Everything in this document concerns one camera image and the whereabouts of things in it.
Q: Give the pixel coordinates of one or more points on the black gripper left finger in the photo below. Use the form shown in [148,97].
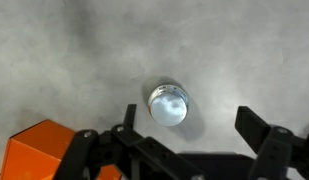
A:
[135,157]

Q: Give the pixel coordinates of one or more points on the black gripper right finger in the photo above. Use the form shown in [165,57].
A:
[276,147]

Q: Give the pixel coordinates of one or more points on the silver candle container lid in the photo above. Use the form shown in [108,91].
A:
[168,105]

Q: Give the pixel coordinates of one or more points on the dark blue cloth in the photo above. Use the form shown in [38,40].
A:
[221,166]

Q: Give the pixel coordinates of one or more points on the orange cardboard box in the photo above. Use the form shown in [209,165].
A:
[50,151]

